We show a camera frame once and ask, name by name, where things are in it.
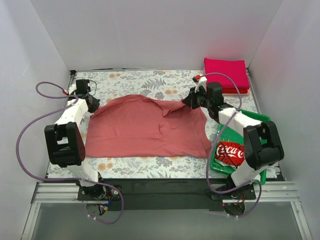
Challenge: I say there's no aluminium frame rail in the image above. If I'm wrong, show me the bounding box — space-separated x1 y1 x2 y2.
21 181 312 240

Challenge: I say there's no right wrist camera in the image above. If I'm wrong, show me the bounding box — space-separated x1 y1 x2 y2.
192 74 207 93

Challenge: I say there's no red white coca cola shirt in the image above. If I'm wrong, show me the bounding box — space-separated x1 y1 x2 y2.
214 141 245 168

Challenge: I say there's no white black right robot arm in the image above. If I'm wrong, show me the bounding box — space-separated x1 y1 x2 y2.
182 82 285 199

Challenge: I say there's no salmon pink t shirt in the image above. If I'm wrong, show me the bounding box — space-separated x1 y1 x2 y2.
85 94 212 158

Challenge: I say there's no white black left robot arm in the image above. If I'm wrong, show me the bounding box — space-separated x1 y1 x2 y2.
44 79 107 200

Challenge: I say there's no folded magenta shirt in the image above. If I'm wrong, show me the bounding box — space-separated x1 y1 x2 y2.
204 57 250 91

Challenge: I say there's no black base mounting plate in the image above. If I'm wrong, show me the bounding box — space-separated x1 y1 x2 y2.
77 178 256 212

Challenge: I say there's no green plastic bin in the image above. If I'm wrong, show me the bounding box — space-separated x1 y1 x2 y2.
210 109 271 185

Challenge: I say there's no folded red shirt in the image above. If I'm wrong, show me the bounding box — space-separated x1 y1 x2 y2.
222 88 250 95

